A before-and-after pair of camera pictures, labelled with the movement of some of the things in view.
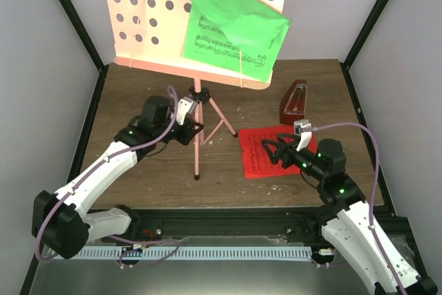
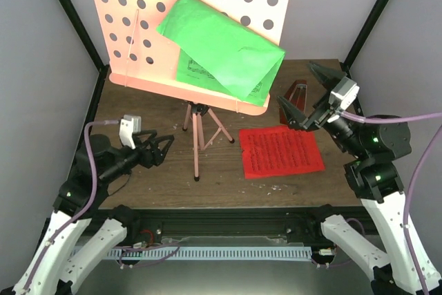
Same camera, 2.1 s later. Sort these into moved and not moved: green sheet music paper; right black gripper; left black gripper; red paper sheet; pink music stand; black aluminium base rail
Moved: green sheet music paper; right black gripper; pink music stand; left black gripper
Not moved: black aluminium base rail; red paper sheet
